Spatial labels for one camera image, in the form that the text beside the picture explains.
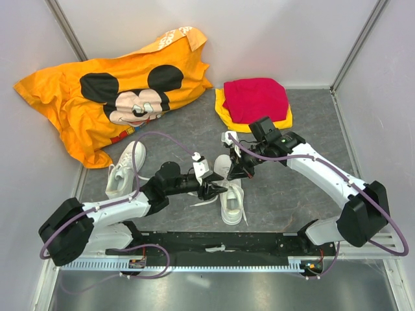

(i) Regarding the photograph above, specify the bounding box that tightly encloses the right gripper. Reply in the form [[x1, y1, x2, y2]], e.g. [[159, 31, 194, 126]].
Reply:
[[227, 141, 268, 180]]

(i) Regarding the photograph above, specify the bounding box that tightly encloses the white sneaker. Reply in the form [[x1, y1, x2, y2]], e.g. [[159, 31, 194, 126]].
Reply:
[[105, 142, 147, 200], [191, 154, 248, 225]]

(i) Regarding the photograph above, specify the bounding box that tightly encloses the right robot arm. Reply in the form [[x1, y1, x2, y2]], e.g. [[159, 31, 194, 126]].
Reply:
[[221, 117, 390, 255]]

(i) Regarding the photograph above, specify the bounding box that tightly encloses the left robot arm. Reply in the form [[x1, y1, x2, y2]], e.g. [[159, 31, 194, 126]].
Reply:
[[38, 160, 227, 266]]

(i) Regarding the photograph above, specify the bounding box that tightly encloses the white tape piece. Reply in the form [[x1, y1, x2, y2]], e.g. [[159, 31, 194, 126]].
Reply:
[[205, 244, 235, 253]]

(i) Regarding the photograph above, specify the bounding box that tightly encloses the yellow folded cloth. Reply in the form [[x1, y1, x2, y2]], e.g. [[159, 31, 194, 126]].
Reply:
[[215, 89, 293, 133]]

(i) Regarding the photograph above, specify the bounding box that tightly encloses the red folded cloth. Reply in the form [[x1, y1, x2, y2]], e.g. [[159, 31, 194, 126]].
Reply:
[[223, 78, 290, 124]]

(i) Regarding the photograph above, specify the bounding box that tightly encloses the orange Mickey Mouse bag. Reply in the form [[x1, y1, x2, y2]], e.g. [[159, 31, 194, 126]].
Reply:
[[14, 27, 211, 168]]

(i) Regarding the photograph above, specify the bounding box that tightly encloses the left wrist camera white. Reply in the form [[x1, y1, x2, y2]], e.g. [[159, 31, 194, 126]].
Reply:
[[192, 152, 213, 185]]

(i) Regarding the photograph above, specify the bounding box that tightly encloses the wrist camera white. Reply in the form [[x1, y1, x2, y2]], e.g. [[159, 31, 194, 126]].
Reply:
[[192, 152, 213, 185], [221, 131, 241, 157]]

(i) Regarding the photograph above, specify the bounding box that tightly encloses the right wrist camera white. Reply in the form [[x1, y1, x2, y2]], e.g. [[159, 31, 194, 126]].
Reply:
[[221, 131, 241, 157]]

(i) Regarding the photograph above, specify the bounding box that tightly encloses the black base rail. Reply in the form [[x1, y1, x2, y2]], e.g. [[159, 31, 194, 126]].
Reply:
[[105, 229, 338, 268]]

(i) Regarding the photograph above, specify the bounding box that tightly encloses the slotted cable duct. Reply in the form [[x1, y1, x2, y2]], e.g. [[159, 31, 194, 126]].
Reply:
[[60, 257, 305, 273]]

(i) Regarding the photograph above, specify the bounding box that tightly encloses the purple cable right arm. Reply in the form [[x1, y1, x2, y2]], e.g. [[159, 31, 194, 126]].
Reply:
[[226, 133, 409, 279]]

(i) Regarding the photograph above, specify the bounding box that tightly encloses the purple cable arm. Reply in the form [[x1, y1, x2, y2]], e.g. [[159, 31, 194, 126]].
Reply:
[[39, 131, 200, 294], [226, 133, 409, 279]]

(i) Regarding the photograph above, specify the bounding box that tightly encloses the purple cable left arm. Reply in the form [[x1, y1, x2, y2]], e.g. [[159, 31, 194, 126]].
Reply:
[[39, 131, 200, 294]]

